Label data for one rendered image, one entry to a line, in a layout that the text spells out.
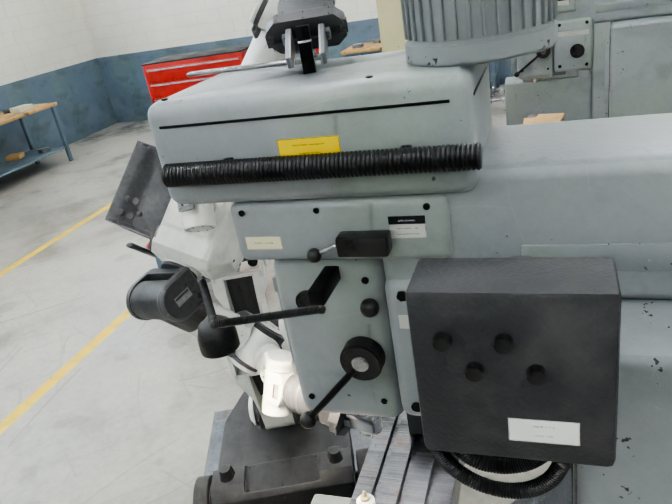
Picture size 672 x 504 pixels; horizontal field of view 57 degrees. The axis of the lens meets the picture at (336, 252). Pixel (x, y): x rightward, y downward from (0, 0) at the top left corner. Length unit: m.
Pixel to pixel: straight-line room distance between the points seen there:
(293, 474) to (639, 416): 1.42
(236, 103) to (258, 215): 0.17
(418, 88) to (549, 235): 0.26
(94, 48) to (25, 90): 1.95
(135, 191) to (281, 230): 0.62
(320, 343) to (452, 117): 0.44
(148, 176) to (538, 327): 1.06
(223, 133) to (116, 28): 11.40
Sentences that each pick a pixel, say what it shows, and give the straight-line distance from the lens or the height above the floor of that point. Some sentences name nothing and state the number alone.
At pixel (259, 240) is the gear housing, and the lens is 0.96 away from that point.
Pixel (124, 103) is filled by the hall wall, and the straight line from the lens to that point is 12.55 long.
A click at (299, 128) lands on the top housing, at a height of 1.84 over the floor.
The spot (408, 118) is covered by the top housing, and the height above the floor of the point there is 1.84.
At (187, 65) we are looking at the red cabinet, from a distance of 6.39.
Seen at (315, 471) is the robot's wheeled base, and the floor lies 0.59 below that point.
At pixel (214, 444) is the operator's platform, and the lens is 2.63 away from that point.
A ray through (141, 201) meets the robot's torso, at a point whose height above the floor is 1.62.
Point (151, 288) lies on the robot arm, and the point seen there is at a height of 1.45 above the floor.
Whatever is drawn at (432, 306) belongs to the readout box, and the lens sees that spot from 0.63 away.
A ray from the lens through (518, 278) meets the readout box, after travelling 0.63.
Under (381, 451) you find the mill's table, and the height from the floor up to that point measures 0.90.
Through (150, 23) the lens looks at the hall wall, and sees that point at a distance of 11.88.
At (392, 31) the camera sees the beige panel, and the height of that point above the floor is 1.75.
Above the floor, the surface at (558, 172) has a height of 1.75.
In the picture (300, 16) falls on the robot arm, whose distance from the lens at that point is 0.98.
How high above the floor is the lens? 2.03
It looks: 24 degrees down
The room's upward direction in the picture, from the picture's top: 10 degrees counter-clockwise
